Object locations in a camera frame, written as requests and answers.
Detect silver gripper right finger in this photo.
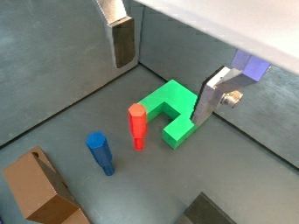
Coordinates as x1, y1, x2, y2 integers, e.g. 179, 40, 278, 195
191, 66, 257, 126

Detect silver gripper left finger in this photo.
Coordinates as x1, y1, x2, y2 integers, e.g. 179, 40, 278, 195
95, 0, 137, 68

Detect brown T-shaped block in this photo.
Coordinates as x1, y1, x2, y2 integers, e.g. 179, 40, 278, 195
3, 146, 93, 224

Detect purple board with cross slot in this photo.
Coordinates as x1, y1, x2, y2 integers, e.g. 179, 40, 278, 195
231, 50, 271, 81

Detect green U-shaped block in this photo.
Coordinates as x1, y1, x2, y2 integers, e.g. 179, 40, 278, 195
139, 80, 198, 149

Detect red hexagonal peg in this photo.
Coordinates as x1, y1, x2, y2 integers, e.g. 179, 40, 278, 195
129, 103, 147, 151

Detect blue hexagonal peg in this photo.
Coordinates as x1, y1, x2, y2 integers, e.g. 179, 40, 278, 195
86, 131, 115, 176

